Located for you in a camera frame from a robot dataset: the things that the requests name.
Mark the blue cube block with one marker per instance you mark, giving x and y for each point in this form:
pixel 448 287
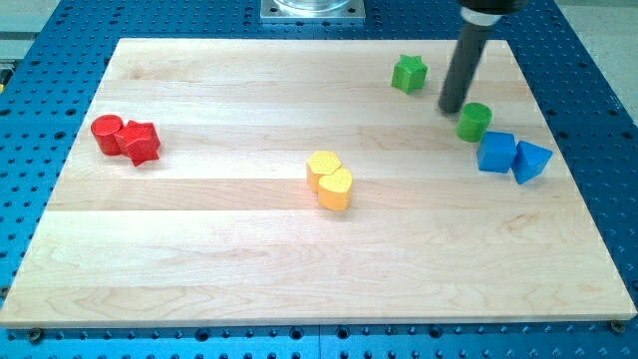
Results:
pixel 496 152

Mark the blue triangle block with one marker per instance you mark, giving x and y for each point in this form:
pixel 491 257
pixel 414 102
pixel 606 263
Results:
pixel 529 162

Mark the yellow hexagon block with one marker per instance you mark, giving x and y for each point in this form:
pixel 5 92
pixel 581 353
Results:
pixel 320 164

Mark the red star block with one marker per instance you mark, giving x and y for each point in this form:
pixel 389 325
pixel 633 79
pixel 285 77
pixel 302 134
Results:
pixel 139 142

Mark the light wooden board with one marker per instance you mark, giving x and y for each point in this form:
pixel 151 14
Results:
pixel 223 229

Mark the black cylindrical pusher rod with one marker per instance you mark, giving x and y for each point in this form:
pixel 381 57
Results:
pixel 465 59

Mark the green star block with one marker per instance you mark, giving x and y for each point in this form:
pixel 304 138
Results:
pixel 409 74

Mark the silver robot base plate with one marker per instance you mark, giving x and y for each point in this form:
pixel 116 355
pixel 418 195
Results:
pixel 299 10

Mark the yellow heart block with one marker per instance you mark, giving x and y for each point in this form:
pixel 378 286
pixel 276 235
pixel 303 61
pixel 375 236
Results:
pixel 334 191

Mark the red cylinder block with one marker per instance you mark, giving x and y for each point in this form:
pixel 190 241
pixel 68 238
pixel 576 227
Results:
pixel 104 128

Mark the green cylinder block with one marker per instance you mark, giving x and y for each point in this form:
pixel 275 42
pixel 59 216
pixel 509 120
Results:
pixel 473 122

